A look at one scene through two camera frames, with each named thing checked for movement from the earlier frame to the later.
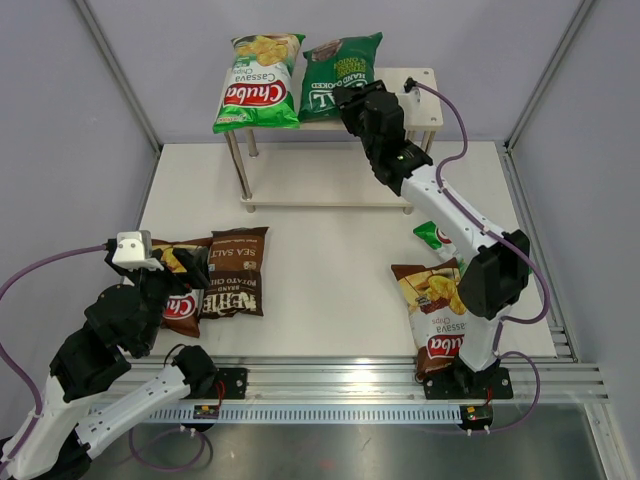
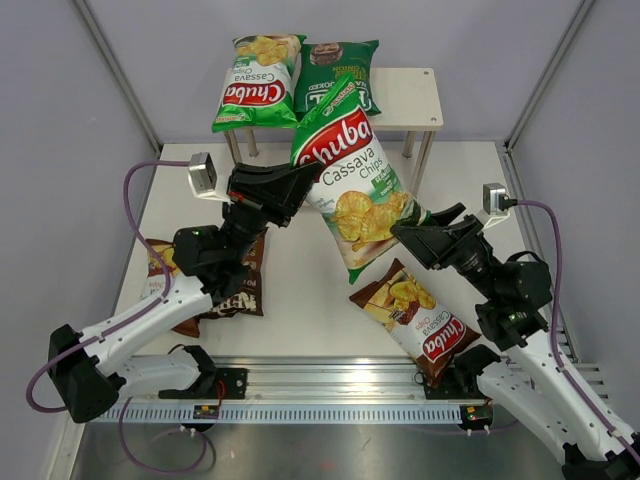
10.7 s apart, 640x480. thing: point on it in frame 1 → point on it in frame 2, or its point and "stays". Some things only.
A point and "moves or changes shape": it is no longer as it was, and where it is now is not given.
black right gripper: (351, 100) → (437, 247)
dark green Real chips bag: (332, 65) stays
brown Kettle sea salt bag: (235, 263) stays
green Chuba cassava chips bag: (259, 89) stays
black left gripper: (197, 276) → (278, 192)
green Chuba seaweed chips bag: (436, 239) moves or changes shape
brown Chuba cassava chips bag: (436, 310) moves or changes shape
